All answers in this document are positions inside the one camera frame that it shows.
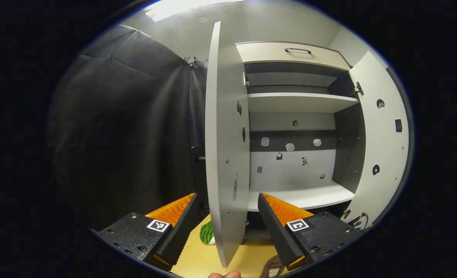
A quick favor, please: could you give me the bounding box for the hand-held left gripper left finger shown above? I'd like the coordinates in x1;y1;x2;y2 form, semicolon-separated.
97;193;199;271

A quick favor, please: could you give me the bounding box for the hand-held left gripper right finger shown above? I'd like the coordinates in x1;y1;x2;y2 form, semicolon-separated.
257;192;362;271

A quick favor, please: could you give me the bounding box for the white cabinet shelf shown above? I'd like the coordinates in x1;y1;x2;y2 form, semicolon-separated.
247;93;359;114

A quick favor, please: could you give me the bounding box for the watermelon slice plush toy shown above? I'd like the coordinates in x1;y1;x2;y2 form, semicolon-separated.
200;221;216;246

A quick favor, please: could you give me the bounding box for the white cabinet drawer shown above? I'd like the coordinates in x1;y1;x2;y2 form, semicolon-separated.
235;42;350;72

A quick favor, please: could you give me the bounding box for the black backdrop cloth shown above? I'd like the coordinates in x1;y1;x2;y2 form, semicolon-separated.
49;24;210;232

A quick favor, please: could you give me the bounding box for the white and grey shoe cabinet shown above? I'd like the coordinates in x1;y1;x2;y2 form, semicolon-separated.
234;41;368;240

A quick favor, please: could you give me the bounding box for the black door handle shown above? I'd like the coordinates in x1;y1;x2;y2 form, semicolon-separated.
192;145;208;211

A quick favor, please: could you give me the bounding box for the brown fuzzy shoe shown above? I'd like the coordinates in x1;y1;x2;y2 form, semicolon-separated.
261;257;288;278

